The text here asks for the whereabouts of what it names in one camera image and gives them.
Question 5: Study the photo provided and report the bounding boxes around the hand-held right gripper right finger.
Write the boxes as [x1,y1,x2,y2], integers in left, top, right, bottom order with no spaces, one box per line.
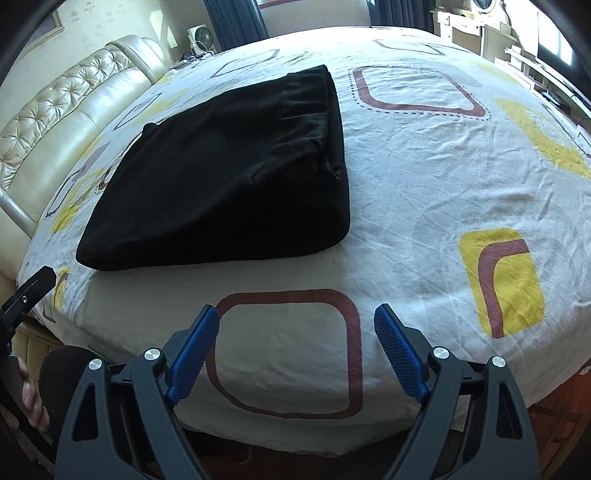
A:
[373,304,541,480]

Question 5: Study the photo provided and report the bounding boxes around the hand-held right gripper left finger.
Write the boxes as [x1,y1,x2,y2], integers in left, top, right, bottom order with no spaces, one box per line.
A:
[55,305,222,480]

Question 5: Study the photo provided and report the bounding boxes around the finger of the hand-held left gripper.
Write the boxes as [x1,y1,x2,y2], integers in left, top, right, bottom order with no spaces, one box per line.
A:
[0,265,57,333]

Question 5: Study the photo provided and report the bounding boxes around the black pants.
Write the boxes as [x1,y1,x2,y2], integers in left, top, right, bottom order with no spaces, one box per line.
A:
[75,65,351,272]

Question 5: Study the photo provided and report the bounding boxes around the person's left forearm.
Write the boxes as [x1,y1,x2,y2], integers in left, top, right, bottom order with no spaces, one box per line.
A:
[39,346,93,444]

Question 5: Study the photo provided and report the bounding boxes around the person's left hand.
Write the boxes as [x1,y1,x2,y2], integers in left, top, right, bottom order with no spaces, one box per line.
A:
[17,357,51,433]

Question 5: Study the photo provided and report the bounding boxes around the printed white bed sheet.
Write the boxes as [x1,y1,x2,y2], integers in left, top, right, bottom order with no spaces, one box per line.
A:
[16,25,591,455]

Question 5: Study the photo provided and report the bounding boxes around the cream tufted leather headboard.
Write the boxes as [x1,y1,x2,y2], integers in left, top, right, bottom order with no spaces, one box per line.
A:
[0,36,174,278]

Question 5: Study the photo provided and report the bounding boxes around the white fan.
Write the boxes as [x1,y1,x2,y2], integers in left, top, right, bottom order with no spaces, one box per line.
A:
[187,24,215,58]

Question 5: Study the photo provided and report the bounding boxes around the white television stand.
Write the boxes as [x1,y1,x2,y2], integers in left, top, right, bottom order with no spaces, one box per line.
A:
[505,46,591,125]

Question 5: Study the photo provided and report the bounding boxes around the cream vanity dresser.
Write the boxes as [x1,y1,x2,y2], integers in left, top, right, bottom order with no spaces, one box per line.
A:
[429,0,539,61]

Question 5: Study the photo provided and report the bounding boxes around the dark blue curtain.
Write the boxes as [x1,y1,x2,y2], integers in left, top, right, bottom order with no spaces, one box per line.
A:
[203,0,269,51]
[367,0,437,31]

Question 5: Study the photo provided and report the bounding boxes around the black television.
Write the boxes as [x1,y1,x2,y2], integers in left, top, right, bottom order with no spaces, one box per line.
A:
[508,0,578,70]

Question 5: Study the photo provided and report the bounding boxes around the framed wall picture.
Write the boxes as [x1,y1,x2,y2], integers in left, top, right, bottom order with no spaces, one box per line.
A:
[18,9,65,51]

